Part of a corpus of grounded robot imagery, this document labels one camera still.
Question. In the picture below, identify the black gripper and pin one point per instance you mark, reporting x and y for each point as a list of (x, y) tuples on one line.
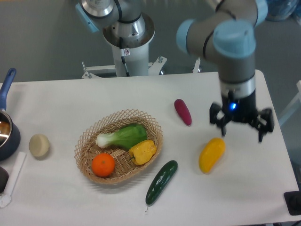
[(242, 110)]

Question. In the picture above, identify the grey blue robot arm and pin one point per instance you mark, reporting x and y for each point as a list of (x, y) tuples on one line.
[(226, 39)]

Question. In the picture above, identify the purple sweet potato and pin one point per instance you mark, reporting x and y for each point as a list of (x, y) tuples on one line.
[(183, 111)]

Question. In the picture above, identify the black device at edge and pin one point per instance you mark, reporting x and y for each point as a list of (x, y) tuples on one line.
[(293, 202)]

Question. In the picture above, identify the dark green cucumber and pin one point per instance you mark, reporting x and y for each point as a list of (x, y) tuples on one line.
[(160, 181)]

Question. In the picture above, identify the yellow bell pepper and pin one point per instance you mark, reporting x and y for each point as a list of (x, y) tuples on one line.
[(142, 152)]

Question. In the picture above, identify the blue plastic bag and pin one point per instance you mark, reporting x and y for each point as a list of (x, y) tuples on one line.
[(280, 10)]

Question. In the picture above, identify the green bok choy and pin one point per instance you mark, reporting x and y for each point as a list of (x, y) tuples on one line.
[(126, 137)]

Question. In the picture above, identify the orange fruit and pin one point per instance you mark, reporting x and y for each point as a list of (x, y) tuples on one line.
[(103, 165)]

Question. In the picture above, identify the woven wicker basket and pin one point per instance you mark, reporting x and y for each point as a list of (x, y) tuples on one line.
[(124, 169)]

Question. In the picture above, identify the beige round potato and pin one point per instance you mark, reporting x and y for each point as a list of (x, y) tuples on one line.
[(39, 145)]

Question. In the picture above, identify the dark round object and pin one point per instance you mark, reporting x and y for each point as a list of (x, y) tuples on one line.
[(4, 176)]

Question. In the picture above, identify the white frame at right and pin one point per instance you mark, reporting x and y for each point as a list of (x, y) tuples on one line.
[(292, 107)]

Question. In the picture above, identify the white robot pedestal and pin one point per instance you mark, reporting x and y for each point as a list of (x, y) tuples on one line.
[(130, 48)]

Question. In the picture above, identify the blue saucepan with handle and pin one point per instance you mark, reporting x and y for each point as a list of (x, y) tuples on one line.
[(9, 133)]

